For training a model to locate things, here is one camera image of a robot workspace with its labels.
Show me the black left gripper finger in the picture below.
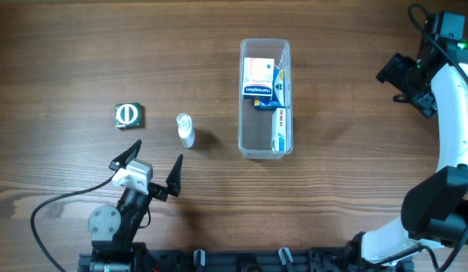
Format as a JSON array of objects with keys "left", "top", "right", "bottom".
[
  {"left": 166, "top": 154, "right": 183, "bottom": 197},
  {"left": 109, "top": 140, "right": 142, "bottom": 171}
]

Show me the blue yellow medicine box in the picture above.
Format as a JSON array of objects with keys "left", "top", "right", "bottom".
[{"left": 254, "top": 70, "right": 285, "bottom": 110}]

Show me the white blue Hansaplast box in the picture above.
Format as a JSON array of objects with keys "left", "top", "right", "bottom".
[{"left": 241, "top": 57, "right": 274, "bottom": 100}]

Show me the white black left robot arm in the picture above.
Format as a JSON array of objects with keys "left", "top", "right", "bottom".
[{"left": 78, "top": 140, "right": 169, "bottom": 271}]

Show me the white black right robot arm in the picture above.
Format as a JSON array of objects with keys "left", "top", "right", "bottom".
[{"left": 153, "top": 2, "right": 439, "bottom": 271}]

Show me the clear plastic container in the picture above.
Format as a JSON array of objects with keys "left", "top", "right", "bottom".
[{"left": 238, "top": 39, "right": 293, "bottom": 159}]

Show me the green white round-logo box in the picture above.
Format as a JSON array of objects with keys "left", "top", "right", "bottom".
[{"left": 115, "top": 102, "right": 143, "bottom": 129}]

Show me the white glue bottle clear cap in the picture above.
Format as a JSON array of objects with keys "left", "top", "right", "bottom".
[{"left": 176, "top": 113, "right": 195, "bottom": 149}]

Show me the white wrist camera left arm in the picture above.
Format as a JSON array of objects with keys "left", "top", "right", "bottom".
[{"left": 112, "top": 159, "right": 153, "bottom": 195}]

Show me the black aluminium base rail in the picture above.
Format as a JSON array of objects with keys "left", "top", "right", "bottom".
[{"left": 77, "top": 246, "right": 414, "bottom": 272}]

